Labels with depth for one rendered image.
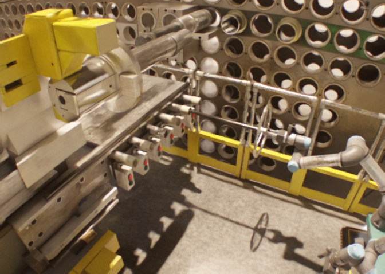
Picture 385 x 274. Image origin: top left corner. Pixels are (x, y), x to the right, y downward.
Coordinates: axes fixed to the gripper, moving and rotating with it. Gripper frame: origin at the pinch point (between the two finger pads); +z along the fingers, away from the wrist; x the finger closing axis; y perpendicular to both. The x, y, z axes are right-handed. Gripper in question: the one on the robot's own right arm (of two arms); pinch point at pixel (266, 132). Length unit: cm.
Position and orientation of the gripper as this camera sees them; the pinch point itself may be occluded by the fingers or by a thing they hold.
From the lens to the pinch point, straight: 199.4
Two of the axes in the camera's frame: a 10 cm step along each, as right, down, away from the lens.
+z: -8.9, -2.6, 3.9
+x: 4.5, -2.6, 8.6
